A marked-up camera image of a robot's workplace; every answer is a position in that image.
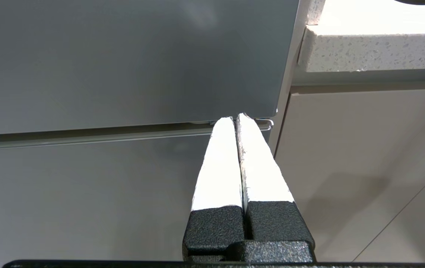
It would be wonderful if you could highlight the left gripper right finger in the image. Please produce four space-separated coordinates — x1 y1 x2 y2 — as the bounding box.
226 113 315 263

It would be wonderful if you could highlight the speckled white countertop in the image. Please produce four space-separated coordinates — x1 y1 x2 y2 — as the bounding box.
297 0 425 73

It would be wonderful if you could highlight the beige cabinet door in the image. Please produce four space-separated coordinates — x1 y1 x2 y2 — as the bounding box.
275 88 425 262

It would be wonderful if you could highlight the grey refrigerator drawer front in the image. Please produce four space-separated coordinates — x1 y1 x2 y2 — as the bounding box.
0 124 273 268

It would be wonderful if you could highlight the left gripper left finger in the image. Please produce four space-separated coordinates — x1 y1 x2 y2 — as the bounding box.
182 117 245 262

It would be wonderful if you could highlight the grey refrigerator door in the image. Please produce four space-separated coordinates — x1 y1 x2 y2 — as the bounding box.
0 0 301 136

